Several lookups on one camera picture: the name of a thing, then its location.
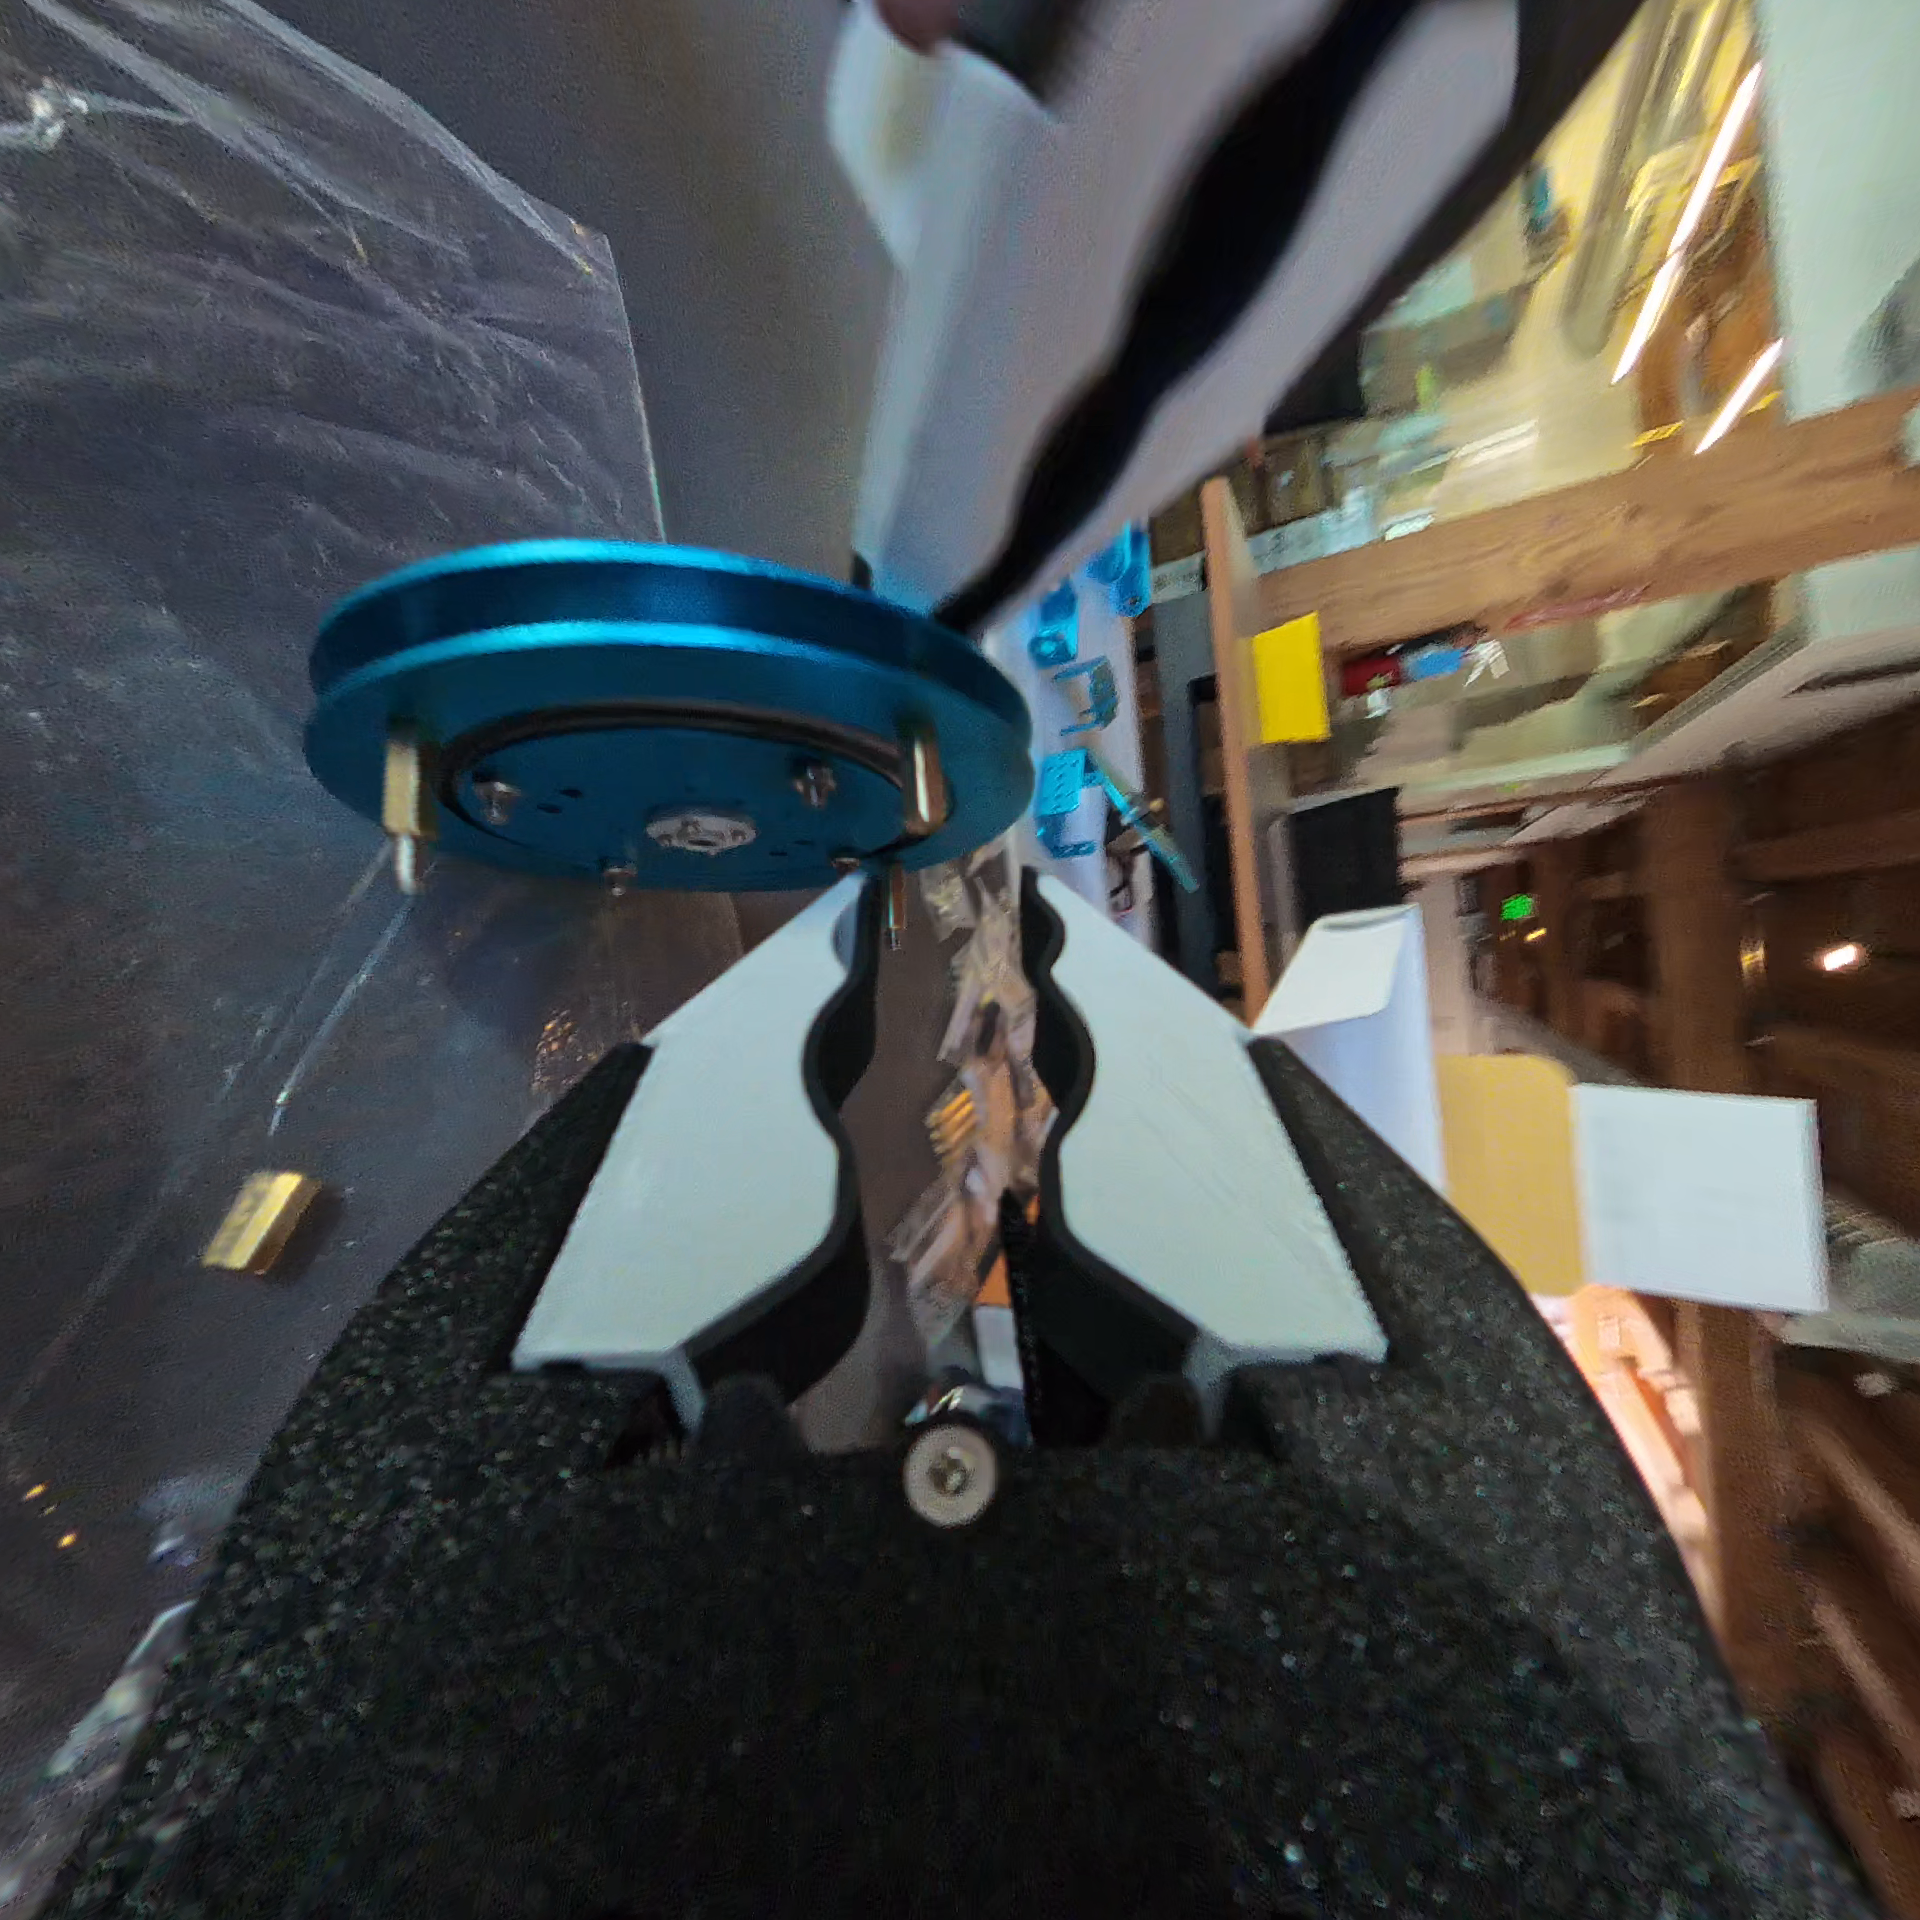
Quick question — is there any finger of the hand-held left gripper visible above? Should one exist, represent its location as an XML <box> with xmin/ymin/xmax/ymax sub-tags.
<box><xmin>826</xmin><ymin>0</ymin><xmax>1253</xmax><ymax>609</ymax></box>
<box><xmin>940</xmin><ymin>0</ymin><xmax>1524</xmax><ymax>632</ymax></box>

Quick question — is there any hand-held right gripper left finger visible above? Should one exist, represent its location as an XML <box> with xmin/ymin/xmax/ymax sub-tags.
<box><xmin>508</xmin><ymin>872</ymin><xmax>885</xmax><ymax>1429</ymax></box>

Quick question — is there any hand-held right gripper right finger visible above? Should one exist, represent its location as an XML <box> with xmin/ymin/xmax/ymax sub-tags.
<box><xmin>1015</xmin><ymin>868</ymin><xmax>1391</xmax><ymax>1396</ymax></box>

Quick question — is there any blue round turntable base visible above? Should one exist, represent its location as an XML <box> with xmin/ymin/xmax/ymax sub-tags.
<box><xmin>303</xmin><ymin>538</ymin><xmax>1041</xmax><ymax>952</ymax></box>

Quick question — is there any grey desk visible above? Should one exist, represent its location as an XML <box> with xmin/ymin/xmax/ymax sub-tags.
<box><xmin>0</xmin><ymin>0</ymin><xmax>1259</xmax><ymax>1879</ymax></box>

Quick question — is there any pile of small parts bags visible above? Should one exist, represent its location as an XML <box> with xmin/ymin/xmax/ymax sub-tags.
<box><xmin>885</xmin><ymin>868</ymin><xmax>1052</xmax><ymax>1323</ymax></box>

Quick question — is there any white tray of blue parts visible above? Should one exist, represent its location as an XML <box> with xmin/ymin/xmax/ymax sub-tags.
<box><xmin>1028</xmin><ymin>526</ymin><xmax>1203</xmax><ymax>896</ymax></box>

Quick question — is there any brass rectangular block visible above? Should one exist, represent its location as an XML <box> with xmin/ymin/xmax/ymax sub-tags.
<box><xmin>203</xmin><ymin>1168</ymin><xmax>322</xmax><ymax>1278</ymax></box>

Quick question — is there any wooden table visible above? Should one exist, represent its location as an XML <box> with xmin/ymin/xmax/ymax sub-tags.
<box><xmin>1199</xmin><ymin>477</ymin><xmax>1275</xmax><ymax>1030</ymax></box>

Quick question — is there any yellow plastic bin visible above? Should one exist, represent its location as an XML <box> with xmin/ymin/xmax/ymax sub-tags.
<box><xmin>1249</xmin><ymin>609</ymin><xmax>1331</xmax><ymax>747</ymax></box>

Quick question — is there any orange and white box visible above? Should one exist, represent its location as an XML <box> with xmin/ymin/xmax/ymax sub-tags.
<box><xmin>1249</xmin><ymin>904</ymin><xmax>1832</xmax><ymax>1318</ymax></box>

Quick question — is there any clear plastic bag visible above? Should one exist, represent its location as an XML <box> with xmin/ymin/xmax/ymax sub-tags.
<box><xmin>0</xmin><ymin>0</ymin><xmax>669</xmax><ymax>1801</ymax></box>

